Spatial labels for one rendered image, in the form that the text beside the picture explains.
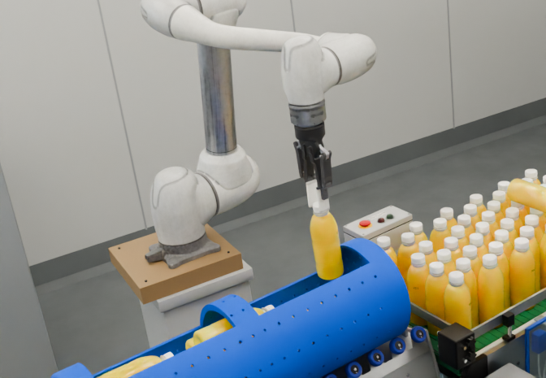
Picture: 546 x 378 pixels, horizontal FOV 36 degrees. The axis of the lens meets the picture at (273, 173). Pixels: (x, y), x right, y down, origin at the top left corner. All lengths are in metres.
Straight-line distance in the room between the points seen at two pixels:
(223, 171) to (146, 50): 2.23
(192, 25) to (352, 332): 0.91
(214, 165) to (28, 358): 1.47
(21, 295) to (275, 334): 1.80
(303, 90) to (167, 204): 0.76
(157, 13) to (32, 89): 2.37
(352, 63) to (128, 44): 2.81
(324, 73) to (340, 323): 0.61
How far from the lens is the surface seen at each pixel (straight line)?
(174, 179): 2.58
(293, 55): 1.98
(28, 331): 3.70
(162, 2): 2.38
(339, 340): 2.09
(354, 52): 2.08
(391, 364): 2.29
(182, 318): 2.65
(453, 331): 2.28
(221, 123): 2.61
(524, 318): 2.51
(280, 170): 5.33
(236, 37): 2.22
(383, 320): 2.16
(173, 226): 2.60
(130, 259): 2.74
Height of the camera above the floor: 2.28
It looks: 23 degrees down
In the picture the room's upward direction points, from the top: 8 degrees counter-clockwise
